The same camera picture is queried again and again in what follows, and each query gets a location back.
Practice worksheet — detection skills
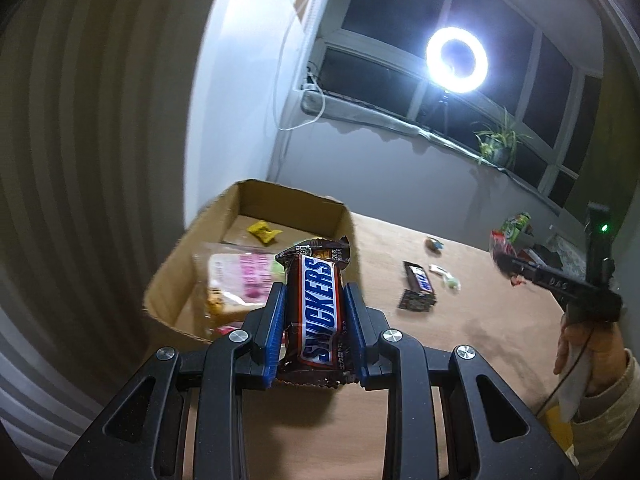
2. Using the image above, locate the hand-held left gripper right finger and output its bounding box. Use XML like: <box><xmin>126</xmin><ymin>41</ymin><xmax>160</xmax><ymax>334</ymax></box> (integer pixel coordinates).
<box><xmin>342</xmin><ymin>282</ymin><xmax>581</xmax><ymax>480</ymax></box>

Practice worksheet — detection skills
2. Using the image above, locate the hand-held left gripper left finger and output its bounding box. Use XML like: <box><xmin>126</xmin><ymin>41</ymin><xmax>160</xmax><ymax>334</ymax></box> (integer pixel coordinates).
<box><xmin>52</xmin><ymin>282</ymin><xmax>288</xmax><ymax>480</ymax></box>

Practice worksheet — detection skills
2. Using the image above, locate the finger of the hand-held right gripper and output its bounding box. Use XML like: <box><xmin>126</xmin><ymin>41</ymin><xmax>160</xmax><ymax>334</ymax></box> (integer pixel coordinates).
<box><xmin>502</xmin><ymin>255</ymin><xmax>560</xmax><ymax>292</ymax></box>

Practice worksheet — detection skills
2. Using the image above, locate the large brown chocolate bar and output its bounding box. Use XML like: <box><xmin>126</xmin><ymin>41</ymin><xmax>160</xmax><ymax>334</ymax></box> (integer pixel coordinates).
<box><xmin>275</xmin><ymin>236</ymin><xmax>357</xmax><ymax>390</ymax></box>

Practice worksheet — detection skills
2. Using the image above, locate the pink white bread packet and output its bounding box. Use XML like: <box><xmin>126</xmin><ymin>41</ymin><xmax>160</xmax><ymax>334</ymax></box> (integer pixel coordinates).
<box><xmin>192</xmin><ymin>242</ymin><xmax>288</xmax><ymax>318</ymax></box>

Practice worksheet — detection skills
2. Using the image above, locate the yellow candy packet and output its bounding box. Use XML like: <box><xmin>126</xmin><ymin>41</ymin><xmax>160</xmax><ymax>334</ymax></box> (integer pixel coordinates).
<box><xmin>247</xmin><ymin>221</ymin><xmax>283</xmax><ymax>246</ymax></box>

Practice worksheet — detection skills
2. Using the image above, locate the cardboard box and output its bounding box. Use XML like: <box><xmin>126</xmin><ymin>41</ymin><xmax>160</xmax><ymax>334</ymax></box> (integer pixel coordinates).
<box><xmin>142</xmin><ymin>179</ymin><xmax>363</xmax><ymax>346</ymax></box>

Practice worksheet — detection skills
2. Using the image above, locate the person's right forearm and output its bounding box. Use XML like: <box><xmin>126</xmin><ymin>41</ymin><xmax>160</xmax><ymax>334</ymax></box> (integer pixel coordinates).
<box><xmin>557</xmin><ymin>350</ymin><xmax>640</xmax><ymax>463</ymax></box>

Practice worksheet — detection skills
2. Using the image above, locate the person's right hand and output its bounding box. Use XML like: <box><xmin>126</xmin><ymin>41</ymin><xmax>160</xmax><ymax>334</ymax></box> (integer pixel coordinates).
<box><xmin>554</xmin><ymin>310</ymin><xmax>632</xmax><ymax>397</ymax></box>

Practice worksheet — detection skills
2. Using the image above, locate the white lace cloth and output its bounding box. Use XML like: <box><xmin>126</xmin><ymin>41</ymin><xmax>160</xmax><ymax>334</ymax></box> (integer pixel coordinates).
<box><xmin>547</xmin><ymin>235</ymin><xmax>588</xmax><ymax>277</ymax></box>

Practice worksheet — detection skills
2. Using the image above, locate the green printed bag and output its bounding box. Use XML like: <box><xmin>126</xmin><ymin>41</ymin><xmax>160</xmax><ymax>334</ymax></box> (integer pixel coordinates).
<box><xmin>500</xmin><ymin>212</ymin><xmax>535</xmax><ymax>242</ymax></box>

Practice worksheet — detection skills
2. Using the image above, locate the small brown chocolate bar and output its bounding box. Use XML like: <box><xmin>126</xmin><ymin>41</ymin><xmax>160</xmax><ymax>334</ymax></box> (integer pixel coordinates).
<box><xmin>403</xmin><ymin>261</ymin><xmax>437</xmax><ymax>295</ymax></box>

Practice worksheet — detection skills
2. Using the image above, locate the beige table cloth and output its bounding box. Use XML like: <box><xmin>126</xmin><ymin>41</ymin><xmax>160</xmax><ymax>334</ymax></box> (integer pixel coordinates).
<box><xmin>145</xmin><ymin>212</ymin><xmax>596</xmax><ymax>480</ymax></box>

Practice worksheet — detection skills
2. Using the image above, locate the potted green plant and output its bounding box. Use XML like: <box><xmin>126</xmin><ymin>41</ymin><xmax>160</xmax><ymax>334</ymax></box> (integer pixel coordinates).
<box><xmin>472</xmin><ymin>107</ymin><xmax>533</xmax><ymax>168</ymax></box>

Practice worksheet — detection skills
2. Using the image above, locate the black tripod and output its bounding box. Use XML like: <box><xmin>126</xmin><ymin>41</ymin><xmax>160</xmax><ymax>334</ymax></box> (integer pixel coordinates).
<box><xmin>425</xmin><ymin>91</ymin><xmax>451</xmax><ymax>136</ymax></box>

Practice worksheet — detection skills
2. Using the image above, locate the window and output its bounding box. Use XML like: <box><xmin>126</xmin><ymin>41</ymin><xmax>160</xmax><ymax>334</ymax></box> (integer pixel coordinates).
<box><xmin>305</xmin><ymin>0</ymin><xmax>606</xmax><ymax>211</ymax></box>

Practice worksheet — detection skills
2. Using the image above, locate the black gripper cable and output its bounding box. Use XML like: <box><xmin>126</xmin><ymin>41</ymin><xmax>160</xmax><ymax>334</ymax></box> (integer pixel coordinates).
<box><xmin>537</xmin><ymin>327</ymin><xmax>598</xmax><ymax>417</ymax></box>

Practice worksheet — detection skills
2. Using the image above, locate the ring light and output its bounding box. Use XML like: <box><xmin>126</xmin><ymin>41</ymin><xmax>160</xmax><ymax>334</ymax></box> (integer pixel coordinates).
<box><xmin>425</xmin><ymin>26</ymin><xmax>488</xmax><ymax>95</ymax></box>

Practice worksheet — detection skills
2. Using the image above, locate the white cable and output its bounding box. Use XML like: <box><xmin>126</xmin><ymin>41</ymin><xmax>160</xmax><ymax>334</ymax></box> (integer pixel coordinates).
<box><xmin>272</xmin><ymin>0</ymin><xmax>326</xmax><ymax>133</ymax></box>

